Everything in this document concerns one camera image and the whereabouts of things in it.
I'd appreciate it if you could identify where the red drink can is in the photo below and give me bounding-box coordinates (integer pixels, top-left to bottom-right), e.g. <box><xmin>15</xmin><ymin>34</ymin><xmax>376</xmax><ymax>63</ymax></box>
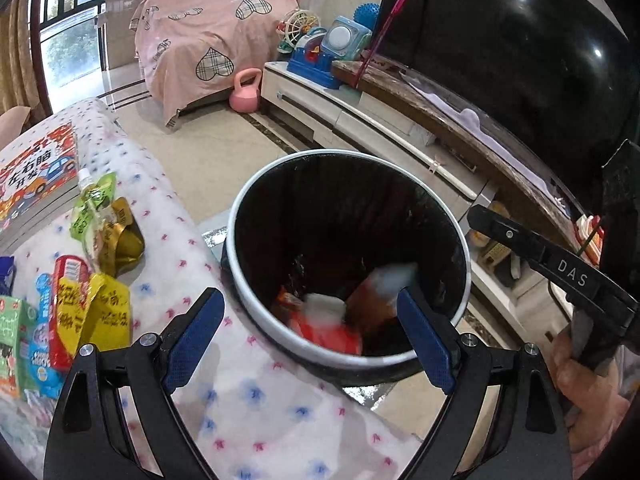
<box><xmin>49</xmin><ymin>255</ymin><xmax>90</xmax><ymax>372</ymax></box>

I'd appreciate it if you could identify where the black white-rimmed trash bin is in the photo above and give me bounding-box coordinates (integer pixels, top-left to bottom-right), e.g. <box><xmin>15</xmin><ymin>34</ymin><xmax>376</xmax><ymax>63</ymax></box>
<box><xmin>222</xmin><ymin>150</ymin><xmax>471</xmax><ymax>387</ymax></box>

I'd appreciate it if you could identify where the right hand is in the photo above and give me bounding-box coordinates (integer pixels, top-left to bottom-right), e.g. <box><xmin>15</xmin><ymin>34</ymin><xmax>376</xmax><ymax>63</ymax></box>
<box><xmin>550</xmin><ymin>327</ymin><xmax>629</xmax><ymax>453</ymax></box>

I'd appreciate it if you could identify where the light blue snack packet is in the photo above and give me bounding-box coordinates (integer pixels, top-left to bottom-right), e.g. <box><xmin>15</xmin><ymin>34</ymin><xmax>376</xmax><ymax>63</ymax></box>
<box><xmin>28</xmin><ymin>273</ymin><xmax>65</xmax><ymax>400</ymax></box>

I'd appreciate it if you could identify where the yellow snack bag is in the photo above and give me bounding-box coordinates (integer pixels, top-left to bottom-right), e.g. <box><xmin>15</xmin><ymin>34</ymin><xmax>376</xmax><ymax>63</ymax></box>
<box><xmin>76</xmin><ymin>273</ymin><xmax>131</xmax><ymax>354</ymax></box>

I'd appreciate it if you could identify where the green drink carton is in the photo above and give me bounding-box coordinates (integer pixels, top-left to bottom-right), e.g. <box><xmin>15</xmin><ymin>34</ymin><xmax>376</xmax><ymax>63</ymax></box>
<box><xmin>0</xmin><ymin>296</ymin><xmax>37</xmax><ymax>399</ymax></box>

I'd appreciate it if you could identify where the white dotted table cloth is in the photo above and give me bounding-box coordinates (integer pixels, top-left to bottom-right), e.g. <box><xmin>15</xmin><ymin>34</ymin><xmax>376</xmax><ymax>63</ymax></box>
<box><xmin>0</xmin><ymin>97</ymin><xmax>424</xmax><ymax>480</ymax></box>

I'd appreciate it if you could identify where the dark blue wrapper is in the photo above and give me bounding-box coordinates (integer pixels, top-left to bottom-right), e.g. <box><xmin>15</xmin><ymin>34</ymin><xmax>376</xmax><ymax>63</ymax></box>
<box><xmin>0</xmin><ymin>256</ymin><xmax>15</xmax><ymax>296</ymax></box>

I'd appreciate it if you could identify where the green gold snack pouch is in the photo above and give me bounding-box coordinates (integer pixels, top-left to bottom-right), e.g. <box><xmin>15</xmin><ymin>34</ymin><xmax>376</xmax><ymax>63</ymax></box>
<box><xmin>70</xmin><ymin>168</ymin><xmax>145</xmax><ymax>278</ymax></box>

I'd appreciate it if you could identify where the white lace runner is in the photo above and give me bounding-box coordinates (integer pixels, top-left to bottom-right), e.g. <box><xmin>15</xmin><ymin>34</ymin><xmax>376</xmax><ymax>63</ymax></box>
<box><xmin>400</xmin><ymin>72</ymin><xmax>570</xmax><ymax>217</ymax></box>

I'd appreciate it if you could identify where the red wrapper in bin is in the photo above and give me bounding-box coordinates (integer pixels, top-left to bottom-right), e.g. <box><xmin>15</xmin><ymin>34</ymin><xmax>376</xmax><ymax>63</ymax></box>
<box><xmin>271</xmin><ymin>287</ymin><xmax>362</xmax><ymax>356</ymax></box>

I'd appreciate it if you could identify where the colourful children's book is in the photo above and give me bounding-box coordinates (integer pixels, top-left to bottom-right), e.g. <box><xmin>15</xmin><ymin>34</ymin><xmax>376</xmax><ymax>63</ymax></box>
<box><xmin>1</xmin><ymin>122</ymin><xmax>78</xmax><ymax>242</ymax></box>

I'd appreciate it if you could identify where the black television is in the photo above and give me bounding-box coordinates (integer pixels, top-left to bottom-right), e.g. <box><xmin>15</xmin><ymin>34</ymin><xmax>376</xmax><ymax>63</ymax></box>
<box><xmin>378</xmin><ymin>0</ymin><xmax>639</xmax><ymax>209</ymax></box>

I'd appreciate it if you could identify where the white TV cabinet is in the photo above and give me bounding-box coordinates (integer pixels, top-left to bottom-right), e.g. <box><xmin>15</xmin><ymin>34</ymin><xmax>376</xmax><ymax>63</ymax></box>
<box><xmin>262</xmin><ymin>62</ymin><xmax>573</xmax><ymax>348</ymax></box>

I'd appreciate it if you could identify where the pink sofa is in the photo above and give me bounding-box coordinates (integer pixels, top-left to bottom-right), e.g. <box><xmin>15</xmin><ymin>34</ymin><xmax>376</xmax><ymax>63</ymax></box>
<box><xmin>0</xmin><ymin>106</ymin><xmax>30</xmax><ymax>150</ymax></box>

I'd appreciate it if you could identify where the gold curtain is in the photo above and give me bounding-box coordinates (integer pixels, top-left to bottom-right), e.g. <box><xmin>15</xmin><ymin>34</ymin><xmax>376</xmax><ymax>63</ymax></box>
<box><xmin>0</xmin><ymin>0</ymin><xmax>47</xmax><ymax>128</ymax></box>

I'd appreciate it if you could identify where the pink stick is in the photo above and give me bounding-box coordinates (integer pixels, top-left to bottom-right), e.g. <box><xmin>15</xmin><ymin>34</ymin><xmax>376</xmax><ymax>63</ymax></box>
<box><xmin>352</xmin><ymin>0</ymin><xmax>407</xmax><ymax>88</ymax></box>

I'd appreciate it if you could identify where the pink kettlebell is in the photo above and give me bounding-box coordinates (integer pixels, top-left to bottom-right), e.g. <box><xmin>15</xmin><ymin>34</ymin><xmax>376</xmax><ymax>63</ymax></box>
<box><xmin>229</xmin><ymin>68</ymin><xmax>262</xmax><ymax>114</ymax></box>

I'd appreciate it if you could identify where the light blue toy box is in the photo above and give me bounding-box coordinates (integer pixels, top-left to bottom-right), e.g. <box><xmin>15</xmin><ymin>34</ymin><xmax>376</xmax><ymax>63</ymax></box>
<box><xmin>320</xmin><ymin>15</ymin><xmax>372</xmax><ymax>61</ymax></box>

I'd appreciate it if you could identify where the blue spiky ball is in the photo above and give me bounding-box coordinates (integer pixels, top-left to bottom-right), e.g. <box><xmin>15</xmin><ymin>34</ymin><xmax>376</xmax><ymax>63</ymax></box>
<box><xmin>352</xmin><ymin>2</ymin><xmax>380</xmax><ymax>32</ymax></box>

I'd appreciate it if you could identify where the blue toy cash register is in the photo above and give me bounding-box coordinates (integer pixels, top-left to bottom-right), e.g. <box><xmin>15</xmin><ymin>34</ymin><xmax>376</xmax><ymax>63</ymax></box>
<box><xmin>286</xmin><ymin>27</ymin><xmax>342</xmax><ymax>89</ymax></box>

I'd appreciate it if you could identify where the pink heart-patterned cover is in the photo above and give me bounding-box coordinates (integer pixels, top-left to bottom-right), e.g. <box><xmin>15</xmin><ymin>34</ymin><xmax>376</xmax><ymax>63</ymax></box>
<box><xmin>129</xmin><ymin>0</ymin><xmax>298</xmax><ymax>126</ymax></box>

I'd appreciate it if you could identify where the ferris wheel toy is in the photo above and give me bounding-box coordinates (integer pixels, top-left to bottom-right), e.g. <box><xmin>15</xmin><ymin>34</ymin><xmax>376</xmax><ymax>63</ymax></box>
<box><xmin>277</xmin><ymin>9</ymin><xmax>320</xmax><ymax>54</ymax></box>

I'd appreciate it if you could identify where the balcony glass door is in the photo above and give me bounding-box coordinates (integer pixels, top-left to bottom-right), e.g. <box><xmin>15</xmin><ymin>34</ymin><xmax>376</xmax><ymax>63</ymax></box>
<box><xmin>35</xmin><ymin>0</ymin><xmax>105</xmax><ymax>112</ymax></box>

